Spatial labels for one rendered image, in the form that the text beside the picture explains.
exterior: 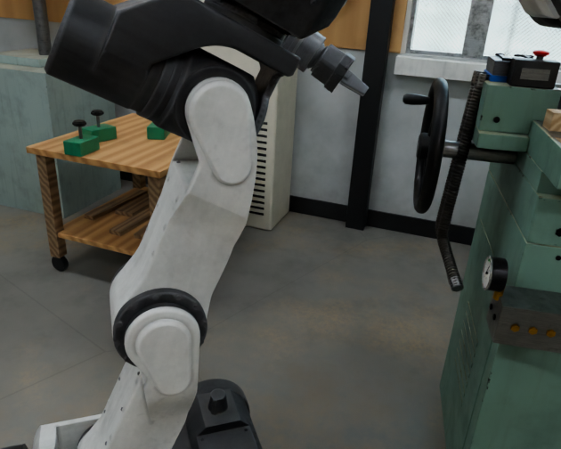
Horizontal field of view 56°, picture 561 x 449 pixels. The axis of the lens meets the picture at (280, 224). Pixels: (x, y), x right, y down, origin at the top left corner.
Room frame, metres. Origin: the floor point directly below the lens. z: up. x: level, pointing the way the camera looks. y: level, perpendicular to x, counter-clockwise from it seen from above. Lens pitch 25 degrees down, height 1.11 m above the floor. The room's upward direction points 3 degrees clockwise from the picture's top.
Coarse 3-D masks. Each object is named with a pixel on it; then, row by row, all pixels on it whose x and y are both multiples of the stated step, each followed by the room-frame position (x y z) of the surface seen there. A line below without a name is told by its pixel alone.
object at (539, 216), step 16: (496, 176) 1.19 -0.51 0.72; (512, 176) 1.05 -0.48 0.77; (512, 192) 1.02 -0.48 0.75; (528, 192) 0.92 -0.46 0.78; (512, 208) 1.00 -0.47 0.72; (528, 208) 0.90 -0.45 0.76; (544, 208) 0.86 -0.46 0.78; (560, 208) 0.85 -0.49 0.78; (528, 224) 0.87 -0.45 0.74; (544, 224) 0.86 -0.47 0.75; (560, 224) 0.85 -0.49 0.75; (528, 240) 0.86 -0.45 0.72; (544, 240) 0.85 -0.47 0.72; (560, 240) 0.85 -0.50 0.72
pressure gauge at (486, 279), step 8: (488, 256) 0.84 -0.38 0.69; (488, 264) 0.84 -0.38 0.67; (496, 264) 0.82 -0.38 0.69; (504, 264) 0.82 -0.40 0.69; (488, 272) 0.83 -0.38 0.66; (496, 272) 0.80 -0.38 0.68; (504, 272) 0.80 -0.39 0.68; (488, 280) 0.81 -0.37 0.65; (496, 280) 0.80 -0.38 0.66; (504, 280) 0.80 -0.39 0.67; (488, 288) 0.81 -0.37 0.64; (496, 288) 0.80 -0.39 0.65; (504, 288) 0.80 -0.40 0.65; (496, 296) 0.82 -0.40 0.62
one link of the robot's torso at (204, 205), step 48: (192, 96) 0.66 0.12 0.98; (240, 96) 0.68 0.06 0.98; (192, 144) 0.81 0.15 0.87; (240, 144) 0.68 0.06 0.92; (192, 192) 0.66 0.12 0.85; (240, 192) 0.69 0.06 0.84; (144, 240) 0.74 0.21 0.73; (192, 240) 0.69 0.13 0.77; (144, 288) 0.66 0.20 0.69; (192, 288) 0.69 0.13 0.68
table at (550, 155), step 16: (544, 128) 0.94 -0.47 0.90; (480, 144) 1.01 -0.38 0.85; (496, 144) 1.00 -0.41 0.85; (512, 144) 1.00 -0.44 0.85; (528, 144) 1.00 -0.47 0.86; (544, 144) 0.90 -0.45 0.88; (560, 144) 0.84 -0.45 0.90; (544, 160) 0.88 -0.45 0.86; (560, 160) 0.80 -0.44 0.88; (560, 176) 0.79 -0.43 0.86
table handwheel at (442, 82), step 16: (432, 96) 1.18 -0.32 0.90; (448, 96) 1.04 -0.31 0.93; (432, 112) 1.21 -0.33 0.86; (432, 128) 0.99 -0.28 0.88; (432, 144) 0.98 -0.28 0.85; (448, 144) 1.09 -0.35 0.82; (432, 160) 0.97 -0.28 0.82; (480, 160) 1.08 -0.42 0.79; (496, 160) 1.07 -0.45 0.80; (512, 160) 1.06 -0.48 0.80; (416, 176) 1.18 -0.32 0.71; (432, 176) 0.97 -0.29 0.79; (416, 192) 1.14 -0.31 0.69; (432, 192) 0.98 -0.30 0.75; (416, 208) 1.04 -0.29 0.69
